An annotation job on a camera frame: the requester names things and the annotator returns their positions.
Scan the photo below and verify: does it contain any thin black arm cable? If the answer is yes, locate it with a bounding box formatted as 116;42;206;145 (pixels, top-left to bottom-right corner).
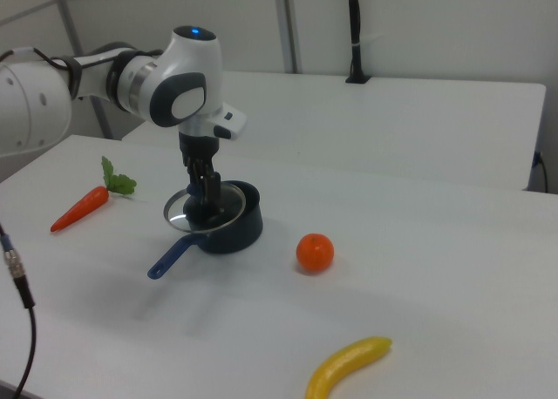
0;45;165;71

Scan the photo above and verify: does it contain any glass lid with blue knob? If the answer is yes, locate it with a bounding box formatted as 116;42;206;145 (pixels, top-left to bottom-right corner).
163;180;248;234

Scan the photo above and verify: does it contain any orange toy fruit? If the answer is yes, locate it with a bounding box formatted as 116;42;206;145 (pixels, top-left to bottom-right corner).
296;232;336;274

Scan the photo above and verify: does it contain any orange toy carrot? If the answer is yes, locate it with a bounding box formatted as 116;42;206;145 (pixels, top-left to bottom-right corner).
50;155;138;233

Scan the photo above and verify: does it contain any black cable with metal connector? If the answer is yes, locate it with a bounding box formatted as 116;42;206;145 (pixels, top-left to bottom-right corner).
0;221;38;399

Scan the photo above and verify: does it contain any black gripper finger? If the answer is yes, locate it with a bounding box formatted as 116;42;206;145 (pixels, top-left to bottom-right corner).
201;169;223;213
186;158;207;203

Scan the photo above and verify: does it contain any yellow toy banana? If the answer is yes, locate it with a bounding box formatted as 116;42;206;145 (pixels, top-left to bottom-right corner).
304;335;393;399

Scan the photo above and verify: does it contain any black pole with base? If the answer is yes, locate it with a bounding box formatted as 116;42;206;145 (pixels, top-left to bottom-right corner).
345;0;371;85

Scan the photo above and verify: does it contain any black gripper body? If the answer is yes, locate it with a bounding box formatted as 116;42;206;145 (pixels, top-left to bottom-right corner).
177;132;221;172

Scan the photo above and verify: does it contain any dark blue saucepan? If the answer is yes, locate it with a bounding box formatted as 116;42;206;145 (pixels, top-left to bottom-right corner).
146;179;264;281

